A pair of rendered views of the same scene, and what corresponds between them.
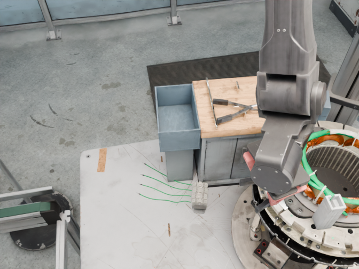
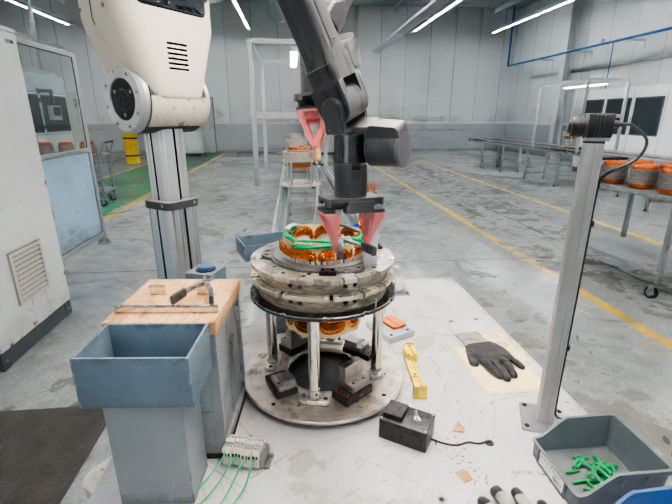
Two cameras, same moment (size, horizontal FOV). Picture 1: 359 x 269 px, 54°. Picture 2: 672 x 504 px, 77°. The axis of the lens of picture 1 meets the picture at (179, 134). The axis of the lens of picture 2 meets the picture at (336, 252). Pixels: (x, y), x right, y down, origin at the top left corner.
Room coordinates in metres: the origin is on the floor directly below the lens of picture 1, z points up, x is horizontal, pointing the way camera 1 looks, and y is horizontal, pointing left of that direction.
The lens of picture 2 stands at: (0.31, 0.56, 1.39)
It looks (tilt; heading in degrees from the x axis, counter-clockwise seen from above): 18 degrees down; 273
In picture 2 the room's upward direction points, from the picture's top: straight up
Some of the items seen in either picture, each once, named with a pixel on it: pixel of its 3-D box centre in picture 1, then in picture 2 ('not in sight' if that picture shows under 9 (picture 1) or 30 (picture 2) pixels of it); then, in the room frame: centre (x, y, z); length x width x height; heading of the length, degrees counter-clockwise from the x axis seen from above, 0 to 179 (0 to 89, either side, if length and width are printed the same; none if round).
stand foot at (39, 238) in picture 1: (41, 218); not in sight; (0.83, 0.75, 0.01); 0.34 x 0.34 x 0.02
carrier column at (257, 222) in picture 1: (260, 213); (313, 359); (0.40, -0.21, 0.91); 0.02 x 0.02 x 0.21
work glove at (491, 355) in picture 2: not in sight; (488, 352); (-0.04, -0.45, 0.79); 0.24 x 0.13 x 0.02; 99
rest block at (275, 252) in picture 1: (276, 253); (354, 374); (0.32, -0.24, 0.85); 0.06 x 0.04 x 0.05; 46
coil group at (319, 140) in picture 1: (330, 140); not in sight; (0.47, -0.34, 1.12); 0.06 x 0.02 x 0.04; 94
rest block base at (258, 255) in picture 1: (270, 256); (352, 390); (0.32, -0.23, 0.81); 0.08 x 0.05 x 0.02; 46
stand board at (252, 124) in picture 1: (233, 105); (179, 304); (0.65, -0.15, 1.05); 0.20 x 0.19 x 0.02; 94
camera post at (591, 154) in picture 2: not in sight; (565, 295); (-0.08, -0.20, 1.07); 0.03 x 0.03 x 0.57; 74
